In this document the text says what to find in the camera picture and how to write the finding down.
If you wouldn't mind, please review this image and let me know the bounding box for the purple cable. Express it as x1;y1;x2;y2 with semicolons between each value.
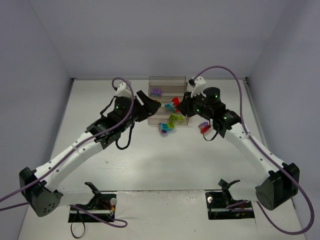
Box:
193;65;315;235
0;77;137;228

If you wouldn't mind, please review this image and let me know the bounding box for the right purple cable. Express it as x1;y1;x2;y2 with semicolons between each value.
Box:
193;65;315;235

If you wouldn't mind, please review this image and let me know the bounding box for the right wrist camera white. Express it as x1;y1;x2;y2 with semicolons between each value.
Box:
188;76;206;98

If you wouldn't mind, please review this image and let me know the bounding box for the green lego brick center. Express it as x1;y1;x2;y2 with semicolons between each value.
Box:
166;122;175;132

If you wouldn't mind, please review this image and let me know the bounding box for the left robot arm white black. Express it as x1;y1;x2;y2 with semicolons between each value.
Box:
19;90;161;217

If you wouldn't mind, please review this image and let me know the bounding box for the blue lego brick center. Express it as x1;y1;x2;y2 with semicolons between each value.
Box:
159;123;167;133

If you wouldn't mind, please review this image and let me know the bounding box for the red lego brick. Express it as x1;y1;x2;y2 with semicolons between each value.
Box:
171;97;180;109

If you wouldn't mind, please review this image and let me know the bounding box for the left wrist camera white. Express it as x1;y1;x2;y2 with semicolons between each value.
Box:
113;81;132;98

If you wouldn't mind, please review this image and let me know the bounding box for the blue small lego brick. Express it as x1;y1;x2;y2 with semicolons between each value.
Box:
164;102;176;112

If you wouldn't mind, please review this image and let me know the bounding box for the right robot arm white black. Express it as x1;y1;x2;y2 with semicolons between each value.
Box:
177;87;300;211

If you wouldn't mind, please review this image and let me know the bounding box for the clear bin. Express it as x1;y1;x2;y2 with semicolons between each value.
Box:
147;107;190;126
152;96;183;106
148;86;187;97
148;76;187;87

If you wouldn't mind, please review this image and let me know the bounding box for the clear bin farthest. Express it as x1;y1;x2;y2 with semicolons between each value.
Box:
148;76;187;87

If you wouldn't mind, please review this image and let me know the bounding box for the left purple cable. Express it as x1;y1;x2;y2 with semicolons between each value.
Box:
0;77;137;228

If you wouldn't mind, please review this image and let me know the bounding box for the black loop cable left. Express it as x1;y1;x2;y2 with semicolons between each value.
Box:
70;221;87;238

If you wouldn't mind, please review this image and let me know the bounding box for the purple rounded lego brick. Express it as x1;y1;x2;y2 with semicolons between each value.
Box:
150;88;162;97

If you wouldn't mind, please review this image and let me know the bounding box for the clear bin nearest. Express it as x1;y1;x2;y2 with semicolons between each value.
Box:
147;107;190;126

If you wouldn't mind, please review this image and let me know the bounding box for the red curved lego piece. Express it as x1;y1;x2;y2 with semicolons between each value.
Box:
200;125;211;134

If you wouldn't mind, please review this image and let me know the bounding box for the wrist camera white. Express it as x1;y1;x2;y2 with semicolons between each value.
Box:
188;76;206;98
113;81;132;98

